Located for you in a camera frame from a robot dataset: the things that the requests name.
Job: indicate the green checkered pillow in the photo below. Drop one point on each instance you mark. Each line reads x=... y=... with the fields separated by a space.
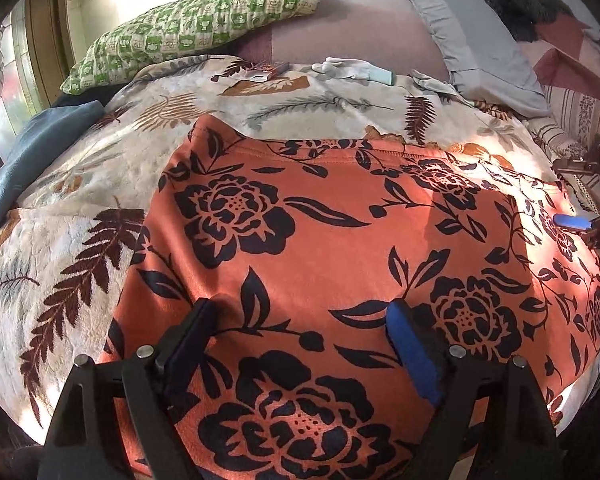
x=195 y=25

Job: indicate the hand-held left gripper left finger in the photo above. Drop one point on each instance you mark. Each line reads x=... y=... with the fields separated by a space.
x=195 y=330

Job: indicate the dark cloth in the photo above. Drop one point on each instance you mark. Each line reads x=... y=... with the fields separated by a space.
x=85 y=96

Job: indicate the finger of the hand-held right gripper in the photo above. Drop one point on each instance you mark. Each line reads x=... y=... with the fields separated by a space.
x=570 y=221
x=577 y=166

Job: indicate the orange floral blouse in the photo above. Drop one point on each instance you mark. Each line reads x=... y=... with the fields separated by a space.
x=340 y=240

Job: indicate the stained glass window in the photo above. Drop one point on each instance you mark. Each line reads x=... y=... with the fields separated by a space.
x=5 y=80

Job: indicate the small foil packet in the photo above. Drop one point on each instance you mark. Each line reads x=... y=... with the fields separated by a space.
x=267 y=71

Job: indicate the pale grey cloth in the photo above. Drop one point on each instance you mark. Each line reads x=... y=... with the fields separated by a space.
x=437 y=85

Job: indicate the pink bed sheet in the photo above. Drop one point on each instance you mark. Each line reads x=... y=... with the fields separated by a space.
x=360 y=35

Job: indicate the leaf print blanket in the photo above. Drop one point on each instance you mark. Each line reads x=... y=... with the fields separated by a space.
x=80 y=200

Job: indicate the small teal cloth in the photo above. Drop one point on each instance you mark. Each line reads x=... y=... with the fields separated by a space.
x=381 y=76

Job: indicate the grey ruffled pillow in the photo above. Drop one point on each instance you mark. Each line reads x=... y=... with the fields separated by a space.
x=475 y=45

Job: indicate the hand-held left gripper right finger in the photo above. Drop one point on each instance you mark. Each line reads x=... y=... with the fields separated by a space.
x=412 y=350

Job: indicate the blue towel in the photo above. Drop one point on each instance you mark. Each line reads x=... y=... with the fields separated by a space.
x=27 y=160

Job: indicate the pink geometric quilt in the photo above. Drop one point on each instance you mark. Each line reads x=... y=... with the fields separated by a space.
x=565 y=60

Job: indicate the white glove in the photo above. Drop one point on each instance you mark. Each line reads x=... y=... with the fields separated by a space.
x=340 y=67

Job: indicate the wooden window frame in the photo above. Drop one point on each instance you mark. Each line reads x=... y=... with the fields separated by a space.
x=42 y=15

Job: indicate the striped floral quilt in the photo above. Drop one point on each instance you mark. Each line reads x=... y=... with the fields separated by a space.
x=575 y=120

